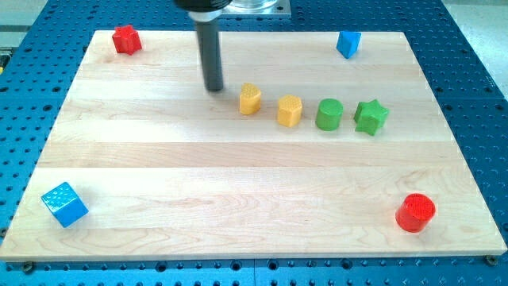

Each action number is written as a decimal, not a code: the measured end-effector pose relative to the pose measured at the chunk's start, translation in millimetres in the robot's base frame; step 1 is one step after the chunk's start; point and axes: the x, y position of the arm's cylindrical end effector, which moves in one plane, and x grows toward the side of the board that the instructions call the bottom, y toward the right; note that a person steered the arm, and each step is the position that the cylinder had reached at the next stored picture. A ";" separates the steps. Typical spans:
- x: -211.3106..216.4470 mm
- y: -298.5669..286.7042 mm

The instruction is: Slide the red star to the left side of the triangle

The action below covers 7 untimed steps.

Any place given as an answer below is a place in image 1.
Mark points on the black robot arm end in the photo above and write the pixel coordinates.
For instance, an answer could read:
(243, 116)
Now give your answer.
(203, 10)

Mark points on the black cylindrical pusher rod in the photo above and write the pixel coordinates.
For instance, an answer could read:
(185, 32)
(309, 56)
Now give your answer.
(210, 54)

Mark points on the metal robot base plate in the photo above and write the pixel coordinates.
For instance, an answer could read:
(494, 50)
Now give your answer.
(258, 8)

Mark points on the blue perforated table mat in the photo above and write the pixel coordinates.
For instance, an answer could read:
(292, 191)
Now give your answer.
(40, 72)

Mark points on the green star block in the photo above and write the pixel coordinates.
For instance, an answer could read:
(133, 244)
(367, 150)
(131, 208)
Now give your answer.
(370, 117)

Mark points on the blue cube block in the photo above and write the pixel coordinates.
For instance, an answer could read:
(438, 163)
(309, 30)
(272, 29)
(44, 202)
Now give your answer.
(64, 204)

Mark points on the blue triangle block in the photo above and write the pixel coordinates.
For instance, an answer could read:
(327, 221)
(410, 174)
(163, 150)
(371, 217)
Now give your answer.
(347, 43)

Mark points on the green cylinder block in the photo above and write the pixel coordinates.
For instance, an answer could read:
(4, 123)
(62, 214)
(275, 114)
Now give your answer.
(329, 114)

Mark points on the light wooden board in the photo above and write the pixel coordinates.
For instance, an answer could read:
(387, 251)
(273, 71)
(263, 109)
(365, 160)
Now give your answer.
(170, 171)

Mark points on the red cylinder block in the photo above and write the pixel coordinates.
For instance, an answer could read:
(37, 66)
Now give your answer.
(415, 212)

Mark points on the yellow heart block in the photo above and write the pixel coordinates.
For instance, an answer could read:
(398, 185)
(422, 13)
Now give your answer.
(250, 99)

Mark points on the red star block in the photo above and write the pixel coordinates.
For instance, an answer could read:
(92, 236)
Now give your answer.
(126, 40)

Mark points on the yellow hexagon block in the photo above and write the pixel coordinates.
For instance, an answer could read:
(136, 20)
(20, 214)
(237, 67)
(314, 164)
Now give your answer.
(289, 110)

